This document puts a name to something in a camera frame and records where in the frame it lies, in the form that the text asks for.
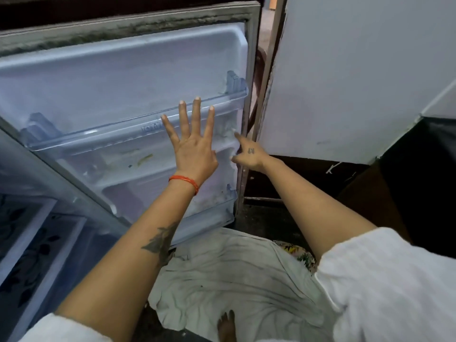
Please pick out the person's right hand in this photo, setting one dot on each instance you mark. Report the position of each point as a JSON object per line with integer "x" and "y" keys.
{"x": 253, "y": 156}

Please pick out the person's left hand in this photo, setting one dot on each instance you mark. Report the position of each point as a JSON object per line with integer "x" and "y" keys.
{"x": 194, "y": 156}

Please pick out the white refrigerator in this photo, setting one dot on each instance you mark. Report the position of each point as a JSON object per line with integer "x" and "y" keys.
{"x": 107, "y": 67}

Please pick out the person's left forearm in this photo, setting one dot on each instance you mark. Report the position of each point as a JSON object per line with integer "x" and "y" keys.
{"x": 135, "y": 263}

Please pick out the person's right forearm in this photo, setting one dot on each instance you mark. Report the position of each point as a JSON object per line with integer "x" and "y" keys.
{"x": 313, "y": 210}

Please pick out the person's foot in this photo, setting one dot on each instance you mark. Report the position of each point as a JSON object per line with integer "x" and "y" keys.
{"x": 227, "y": 327}

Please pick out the floral patterned cloth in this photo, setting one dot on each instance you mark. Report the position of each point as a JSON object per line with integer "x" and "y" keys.
{"x": 299, "y": 254}

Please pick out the crumpled white cloth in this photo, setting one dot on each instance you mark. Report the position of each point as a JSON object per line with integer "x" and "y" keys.
{"x": 231, "y": 277}

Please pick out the pale pink shirt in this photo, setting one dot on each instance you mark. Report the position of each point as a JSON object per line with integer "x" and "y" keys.
{"x": 392, "y": 292}

